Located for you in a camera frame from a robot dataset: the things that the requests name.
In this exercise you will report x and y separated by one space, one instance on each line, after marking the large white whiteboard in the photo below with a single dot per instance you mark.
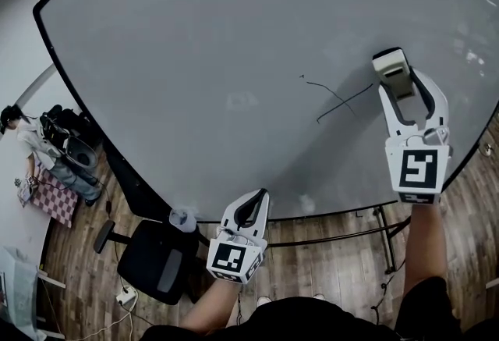
195 58

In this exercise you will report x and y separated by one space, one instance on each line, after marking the white whiteboard eraser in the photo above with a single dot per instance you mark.
391 66

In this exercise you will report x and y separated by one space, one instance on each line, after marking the person's right forearm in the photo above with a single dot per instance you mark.
425 246

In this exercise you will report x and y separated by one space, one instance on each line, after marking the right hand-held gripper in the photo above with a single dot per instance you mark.
419 171

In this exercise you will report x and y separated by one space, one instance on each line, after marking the white power strip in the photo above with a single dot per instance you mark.
126 295

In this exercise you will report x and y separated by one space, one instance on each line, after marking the person's white shoe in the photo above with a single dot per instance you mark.
319 297
264 300

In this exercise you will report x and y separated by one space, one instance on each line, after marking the person's black shirt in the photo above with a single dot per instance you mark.
296 320

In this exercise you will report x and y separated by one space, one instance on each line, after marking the person's white right shoe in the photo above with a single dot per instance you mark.
319 297

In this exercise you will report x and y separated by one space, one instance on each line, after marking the small clear plastic holder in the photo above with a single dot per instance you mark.
182 219

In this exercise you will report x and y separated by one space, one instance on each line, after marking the black backpack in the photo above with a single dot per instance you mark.
58 128

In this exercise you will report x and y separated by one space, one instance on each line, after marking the table with checkered cloth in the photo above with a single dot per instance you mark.
54 203

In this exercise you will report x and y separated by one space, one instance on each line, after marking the black office chair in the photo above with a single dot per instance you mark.
148 257

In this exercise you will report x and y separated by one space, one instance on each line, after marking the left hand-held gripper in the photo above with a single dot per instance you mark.
230 257

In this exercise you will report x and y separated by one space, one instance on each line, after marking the person's white left shoe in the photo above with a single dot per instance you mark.
264 300

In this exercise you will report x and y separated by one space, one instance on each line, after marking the person's left forearm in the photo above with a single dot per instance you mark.
210 304

